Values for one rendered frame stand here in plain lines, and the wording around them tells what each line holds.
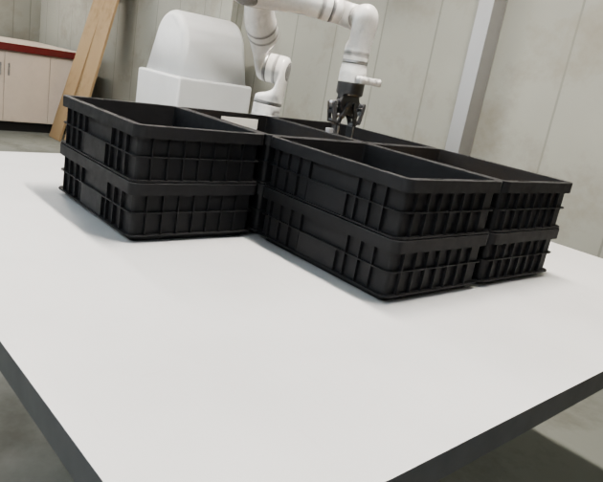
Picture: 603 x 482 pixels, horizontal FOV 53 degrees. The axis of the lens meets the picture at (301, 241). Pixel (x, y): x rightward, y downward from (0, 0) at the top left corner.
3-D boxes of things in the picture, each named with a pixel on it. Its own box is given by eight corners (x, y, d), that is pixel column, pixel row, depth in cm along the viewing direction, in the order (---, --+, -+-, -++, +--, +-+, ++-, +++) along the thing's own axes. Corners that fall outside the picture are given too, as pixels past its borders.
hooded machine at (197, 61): (240, 207, 463) (266, 26, 427) (167, 208, 421) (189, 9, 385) (189, 183, 514) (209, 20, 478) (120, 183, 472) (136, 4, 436)
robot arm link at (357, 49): (372, 66, 161) (363, 65, 170) (383, 5, 157) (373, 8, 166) (346, 61, 160) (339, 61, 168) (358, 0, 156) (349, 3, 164)
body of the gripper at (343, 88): (351, 80, 172) (345, 113, 175) (331, 76, 166) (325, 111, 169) (371, 83, 167) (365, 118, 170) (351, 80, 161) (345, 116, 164)
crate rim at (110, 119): (59, 104, 139) (60, 94, 138) (176, 115, 159) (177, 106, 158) (136, 138, 111) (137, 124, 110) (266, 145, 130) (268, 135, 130)
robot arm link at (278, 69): (296, 58, 198) (283, 111, 202) (268, 53, 199) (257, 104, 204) (289, 56, 189) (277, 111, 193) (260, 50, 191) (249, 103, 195)
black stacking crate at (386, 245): (253, 236, 136) (260, 185, 132) (347, 231, 155) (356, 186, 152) (382, 306, 107) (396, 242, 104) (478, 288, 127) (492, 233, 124)
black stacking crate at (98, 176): (55, 191, 145) (57, 142, 141) (167, 191, 164) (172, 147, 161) (126, 244, 116) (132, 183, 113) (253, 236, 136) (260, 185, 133)
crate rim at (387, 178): (266, 145, 130) (268, 135, 130) (363, 152, 150) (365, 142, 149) (407, 193, 102) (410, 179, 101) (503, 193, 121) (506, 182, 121)
